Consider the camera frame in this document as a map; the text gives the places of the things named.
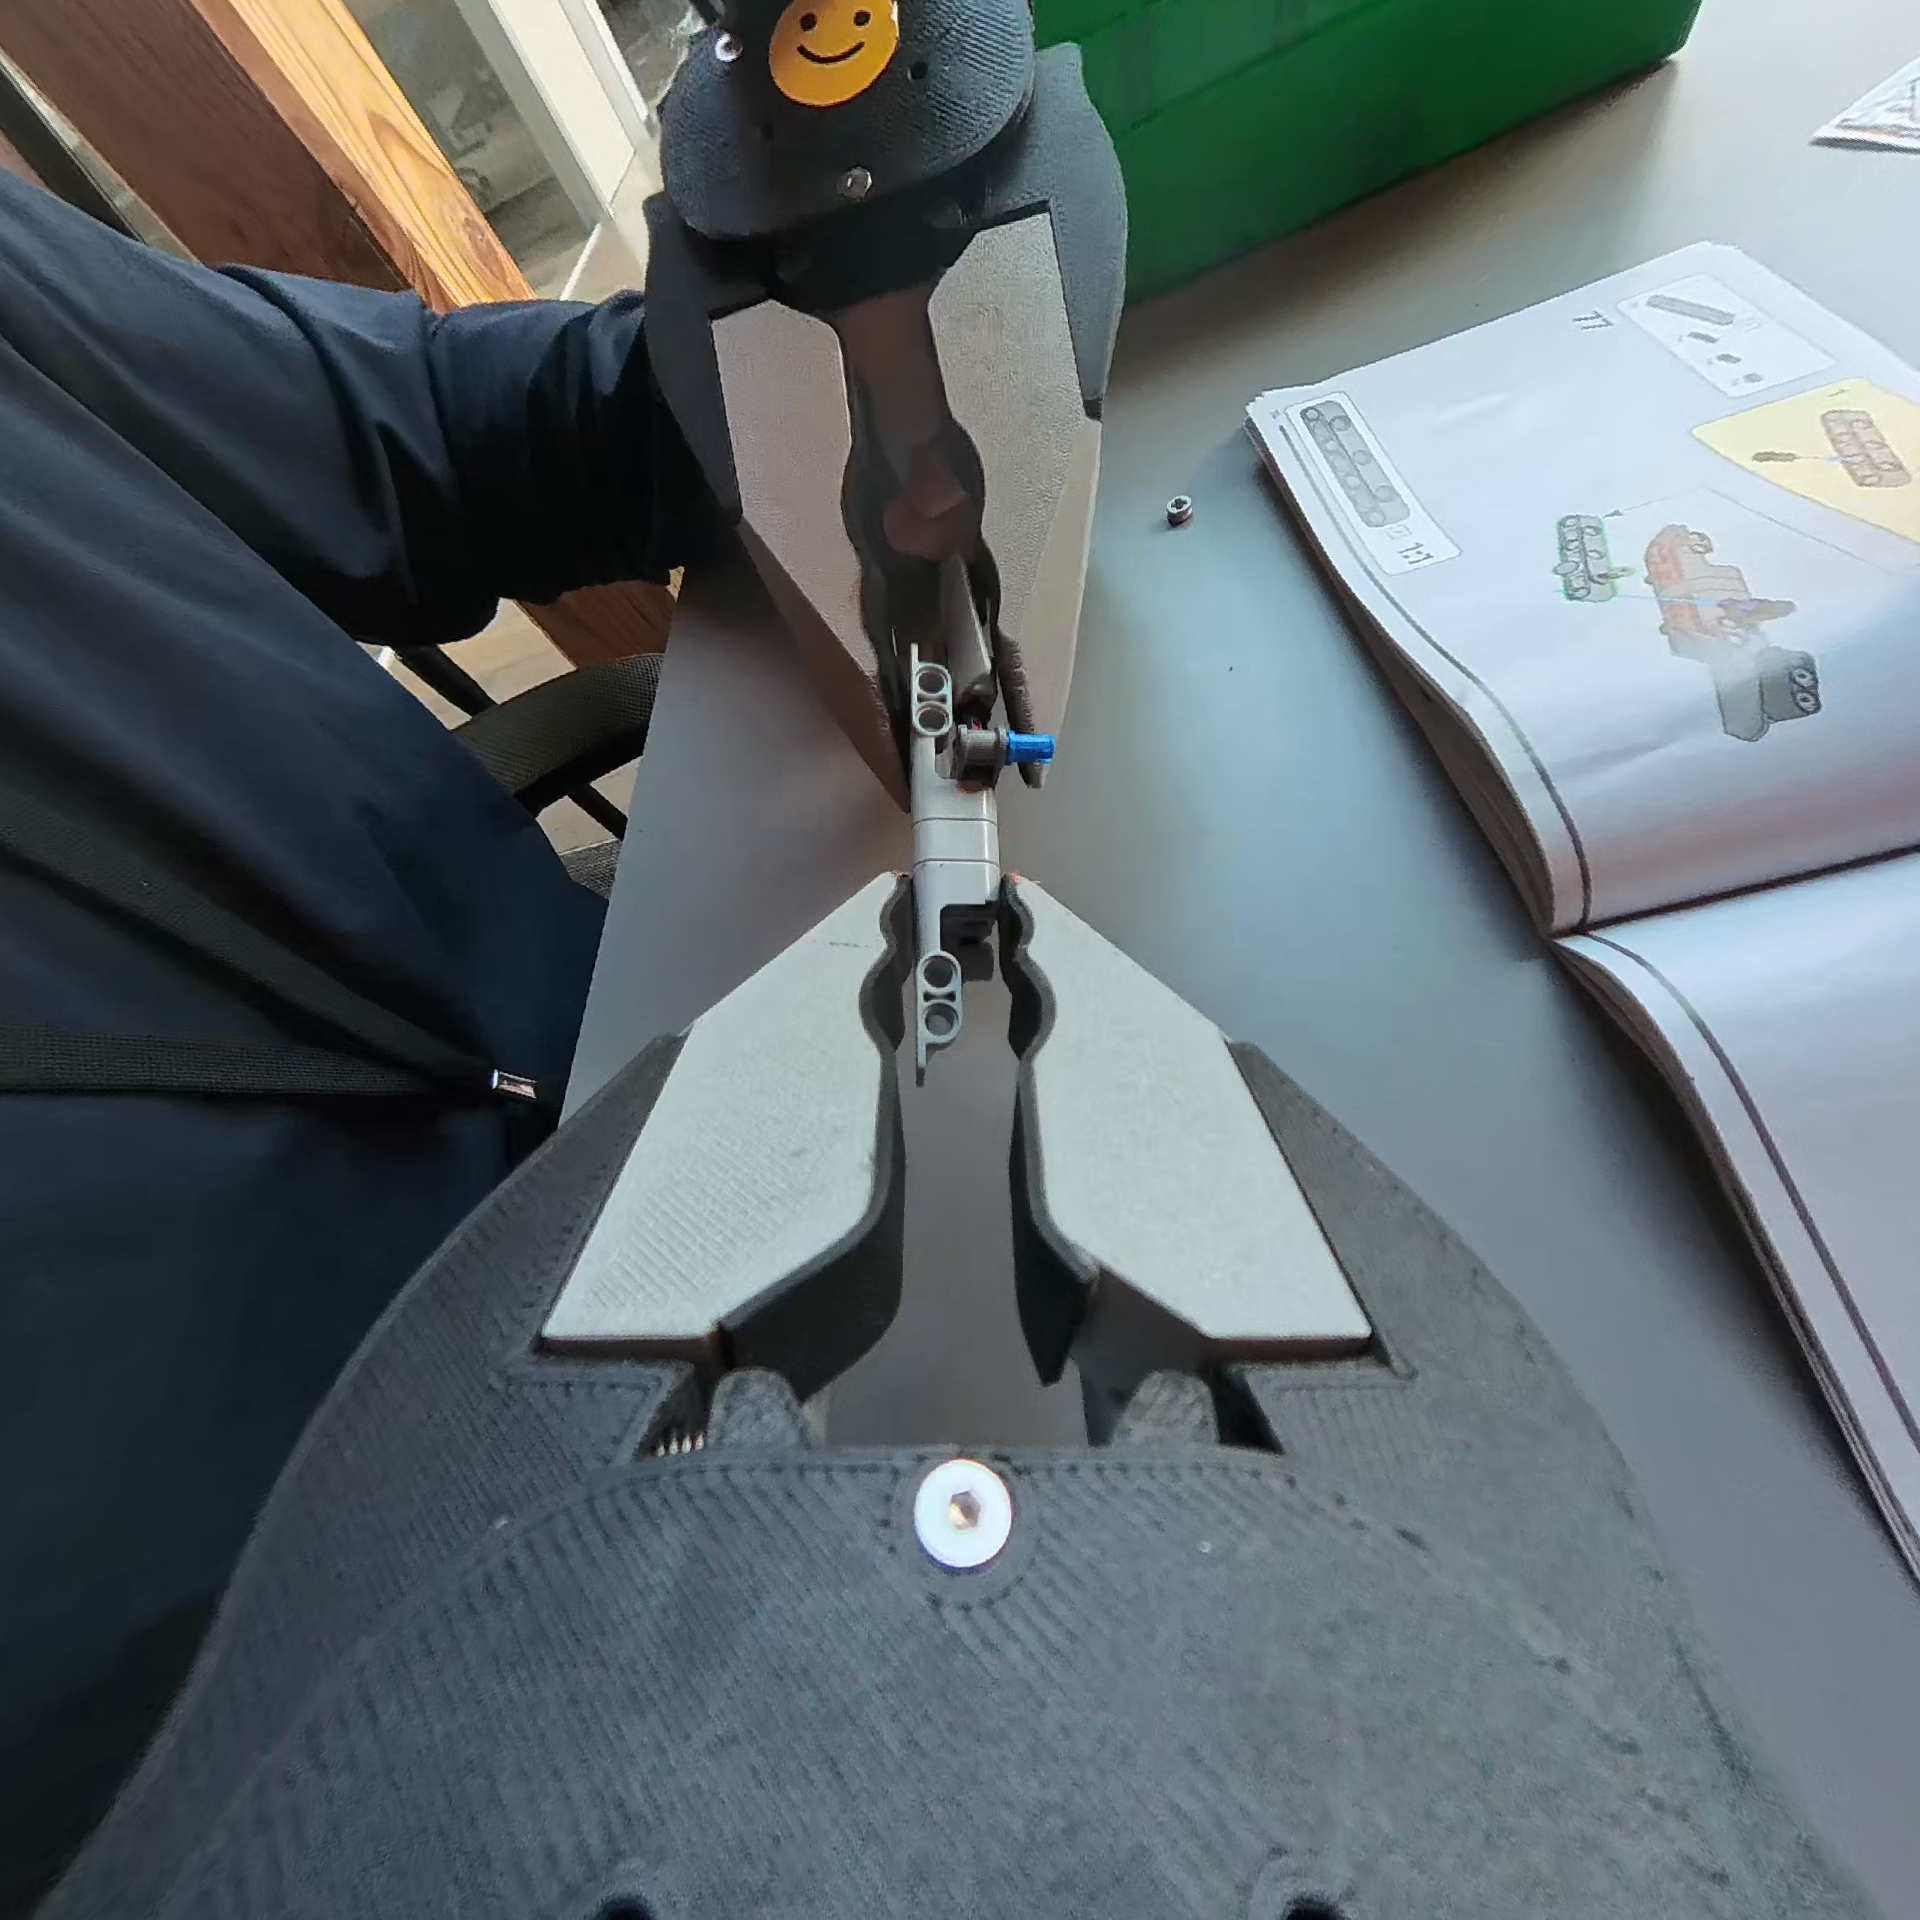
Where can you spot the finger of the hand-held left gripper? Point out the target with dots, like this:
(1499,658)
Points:
(788,481)
(1028,422)

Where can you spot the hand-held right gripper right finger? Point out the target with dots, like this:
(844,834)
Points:
(1185,1172)

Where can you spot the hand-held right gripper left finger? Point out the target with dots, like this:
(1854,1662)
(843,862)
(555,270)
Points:
(721,1156)

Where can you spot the grey lego beam assembly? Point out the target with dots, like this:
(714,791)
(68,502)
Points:
(950,840)

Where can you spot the person's left forearm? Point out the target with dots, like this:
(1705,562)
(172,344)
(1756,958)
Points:
(494,452)

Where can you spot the open lego instruction booklet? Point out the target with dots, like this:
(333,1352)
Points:
(1651,720)

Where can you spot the lego sticker sheet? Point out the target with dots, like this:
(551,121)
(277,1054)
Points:
(1883,119)

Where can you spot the person's left hand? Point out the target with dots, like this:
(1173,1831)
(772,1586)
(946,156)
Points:
(916,494)

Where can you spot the black office chair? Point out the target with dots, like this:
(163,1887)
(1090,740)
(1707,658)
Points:
(557,720)

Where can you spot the green plastic bin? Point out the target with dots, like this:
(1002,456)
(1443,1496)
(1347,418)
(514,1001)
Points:
(1349,119)

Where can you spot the person's dark clothed torso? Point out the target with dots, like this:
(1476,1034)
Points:
(225,1320)

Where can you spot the wooden cabinet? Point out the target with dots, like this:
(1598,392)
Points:
(346,182)

